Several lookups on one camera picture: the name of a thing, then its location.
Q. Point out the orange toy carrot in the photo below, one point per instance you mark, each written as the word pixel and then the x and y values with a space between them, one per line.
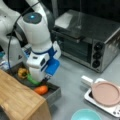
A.
pixel 41 90

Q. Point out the green toy vegetable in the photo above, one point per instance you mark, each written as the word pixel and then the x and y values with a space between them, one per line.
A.
pixel 30 79

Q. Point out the grey drawer box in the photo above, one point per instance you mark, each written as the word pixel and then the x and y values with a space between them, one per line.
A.
pixel 53 94

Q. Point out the wooden drawer cabinet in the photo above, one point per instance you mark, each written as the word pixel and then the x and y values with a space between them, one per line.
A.
pixel 20 102

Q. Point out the pink frying pan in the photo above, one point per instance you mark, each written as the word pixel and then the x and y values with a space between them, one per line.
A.
pixel 103 92

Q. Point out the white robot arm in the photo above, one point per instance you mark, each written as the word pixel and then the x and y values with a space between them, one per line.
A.
pixel 26 37

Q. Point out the teal bowl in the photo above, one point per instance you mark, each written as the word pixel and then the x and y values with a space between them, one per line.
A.
pixel 85 114

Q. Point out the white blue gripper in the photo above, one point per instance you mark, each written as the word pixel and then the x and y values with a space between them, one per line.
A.
pixel 43 61

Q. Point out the yellow toy pepper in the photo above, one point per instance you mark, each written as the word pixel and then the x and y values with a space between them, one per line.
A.
pixel 22 73

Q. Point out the silver toaster oven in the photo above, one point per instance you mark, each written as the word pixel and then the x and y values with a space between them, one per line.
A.
pixel 91 41

